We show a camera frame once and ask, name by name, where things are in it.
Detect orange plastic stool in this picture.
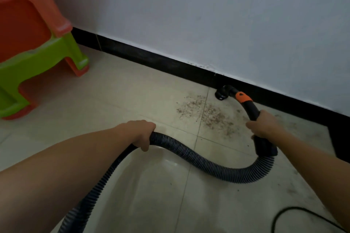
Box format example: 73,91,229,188
1,57,90,121
0,0,73,63

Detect scattered brown dirt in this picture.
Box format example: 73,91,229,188
175,95,246,138

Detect black orange vacuum handle tube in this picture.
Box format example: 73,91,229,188
215,85,278,157

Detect person's left hand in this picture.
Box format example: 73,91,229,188
118,120,156,152

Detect person's left forearm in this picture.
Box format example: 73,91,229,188
0,126,132,233

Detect person's right hand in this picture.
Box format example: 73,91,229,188
246,110,286,141

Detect person's right forearm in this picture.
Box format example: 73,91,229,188
273,130,350,231

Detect green plastic stool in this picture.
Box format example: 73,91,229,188
0,32,90,118

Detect black power cable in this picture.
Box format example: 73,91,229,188
271,207,348,233

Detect black baseboard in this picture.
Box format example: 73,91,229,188
72,27,350,163

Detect black corrugated vacuum hose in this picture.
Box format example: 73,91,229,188
57,132,275,233

